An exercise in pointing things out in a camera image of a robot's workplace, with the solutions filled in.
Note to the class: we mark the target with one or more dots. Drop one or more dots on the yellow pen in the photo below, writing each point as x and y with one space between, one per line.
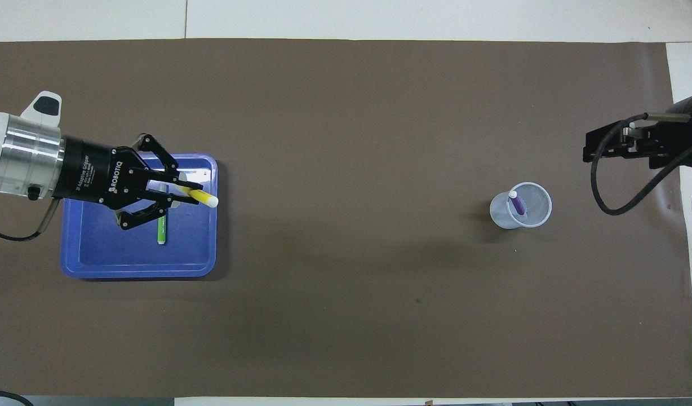
206 198

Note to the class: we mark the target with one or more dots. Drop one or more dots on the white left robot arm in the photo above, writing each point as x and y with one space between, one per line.
19 152

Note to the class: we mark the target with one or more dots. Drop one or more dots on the blue plastic tray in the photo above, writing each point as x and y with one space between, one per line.
188 254

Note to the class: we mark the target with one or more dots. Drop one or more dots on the translucent plastic cup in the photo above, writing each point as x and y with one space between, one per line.
537 211

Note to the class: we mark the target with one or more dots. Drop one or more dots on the brown table mat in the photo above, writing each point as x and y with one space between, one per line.
346 310

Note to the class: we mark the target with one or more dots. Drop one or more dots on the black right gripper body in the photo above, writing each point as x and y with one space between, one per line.
678 138

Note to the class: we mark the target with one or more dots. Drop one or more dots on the green pen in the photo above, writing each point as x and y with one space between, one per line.
162 231

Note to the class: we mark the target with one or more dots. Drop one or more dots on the purple pen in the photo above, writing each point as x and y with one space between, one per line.
517 204

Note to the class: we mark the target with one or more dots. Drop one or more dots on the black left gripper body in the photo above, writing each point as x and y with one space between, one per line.
92 172

